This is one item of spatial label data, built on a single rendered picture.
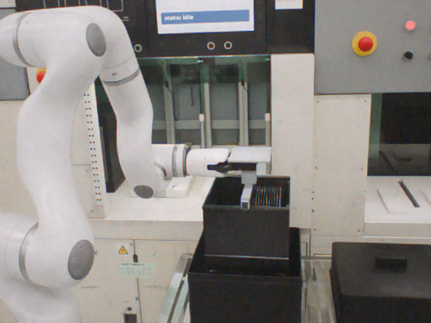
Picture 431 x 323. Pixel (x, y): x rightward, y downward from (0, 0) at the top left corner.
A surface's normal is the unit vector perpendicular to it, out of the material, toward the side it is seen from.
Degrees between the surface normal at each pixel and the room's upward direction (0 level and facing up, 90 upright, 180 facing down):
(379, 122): 90
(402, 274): 0
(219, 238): 89
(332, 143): 90
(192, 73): 90
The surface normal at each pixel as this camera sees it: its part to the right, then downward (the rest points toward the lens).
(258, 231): -0.15, 0.29
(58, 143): 0.74, 0.09
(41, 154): 0.27, 0.08
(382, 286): -0.04, -0.95
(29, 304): 0.26, -0.66
